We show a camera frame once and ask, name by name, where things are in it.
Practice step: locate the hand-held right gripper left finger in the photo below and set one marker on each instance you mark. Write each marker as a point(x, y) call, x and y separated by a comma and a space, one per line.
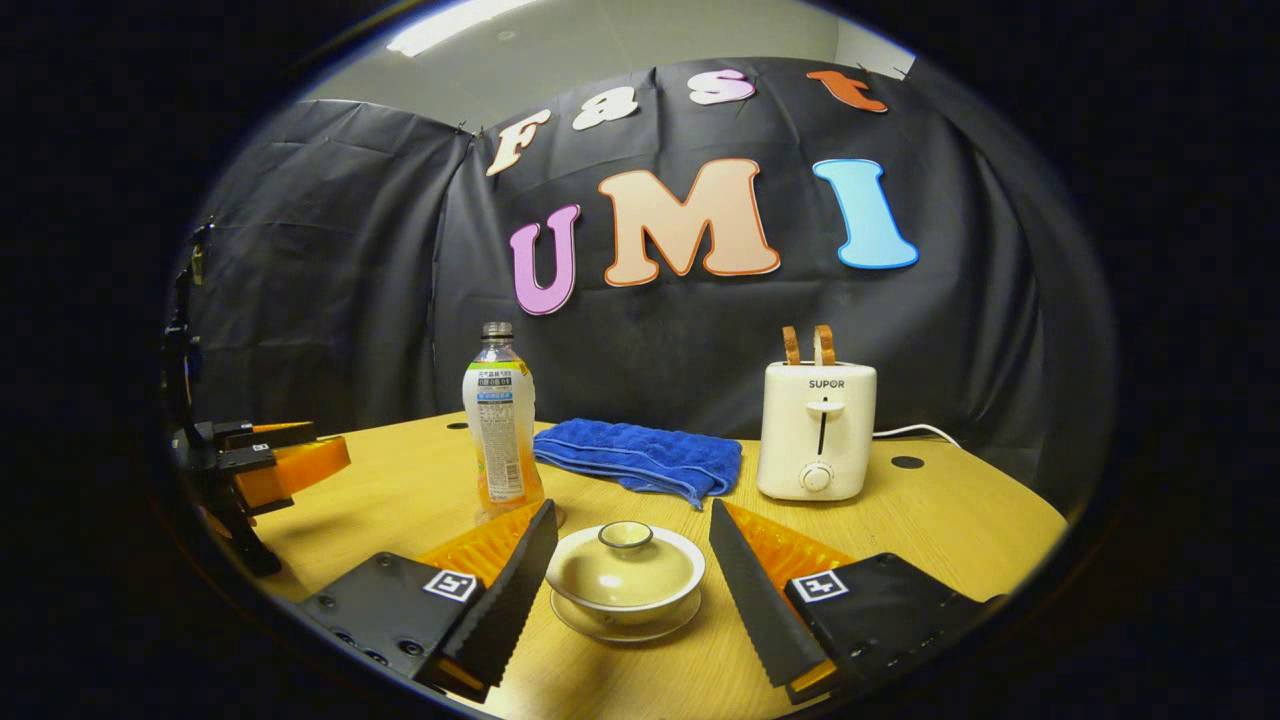
point(512, 600)

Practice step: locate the folded blue towel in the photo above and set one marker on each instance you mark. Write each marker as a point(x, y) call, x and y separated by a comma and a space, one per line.
point(640, 455)

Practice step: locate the black backdrop cloth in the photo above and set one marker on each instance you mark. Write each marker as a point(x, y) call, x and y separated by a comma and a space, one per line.
point(350, 300)

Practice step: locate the clear orange-drink water bottle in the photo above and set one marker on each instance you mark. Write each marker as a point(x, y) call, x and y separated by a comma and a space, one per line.
point(500, 430)

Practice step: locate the cream teacup lid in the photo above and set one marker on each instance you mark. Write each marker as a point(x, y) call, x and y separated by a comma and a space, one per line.
point(625, 572)

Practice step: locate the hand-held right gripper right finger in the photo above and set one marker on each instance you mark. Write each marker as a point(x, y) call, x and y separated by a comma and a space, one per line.
point(757, 600)

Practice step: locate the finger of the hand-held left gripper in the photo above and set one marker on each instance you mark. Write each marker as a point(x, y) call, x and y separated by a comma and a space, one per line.
point(260, 433)
point(300, 468)

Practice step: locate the toast slice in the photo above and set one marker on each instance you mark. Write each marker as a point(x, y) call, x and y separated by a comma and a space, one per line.
point(791, 347)
point(824, 345)

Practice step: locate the cream toaster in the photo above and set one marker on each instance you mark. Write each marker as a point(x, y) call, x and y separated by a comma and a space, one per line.
point(815, 430)

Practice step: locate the cream ceramic saucer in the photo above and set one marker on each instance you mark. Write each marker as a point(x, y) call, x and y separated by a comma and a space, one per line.
point(625, 634)

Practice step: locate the round cork coaster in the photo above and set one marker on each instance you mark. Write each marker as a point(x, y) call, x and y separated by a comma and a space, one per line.
point(559, 518)

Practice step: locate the cream ceramic teacup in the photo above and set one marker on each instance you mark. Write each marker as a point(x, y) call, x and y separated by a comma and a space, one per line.
point(625, 612)

